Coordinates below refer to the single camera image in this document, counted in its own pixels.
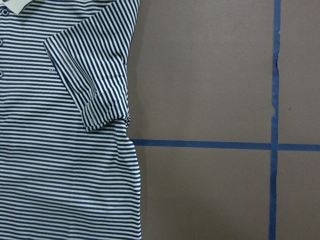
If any navy white striped polo shirt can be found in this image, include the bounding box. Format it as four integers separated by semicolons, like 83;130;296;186
0;0;142;240

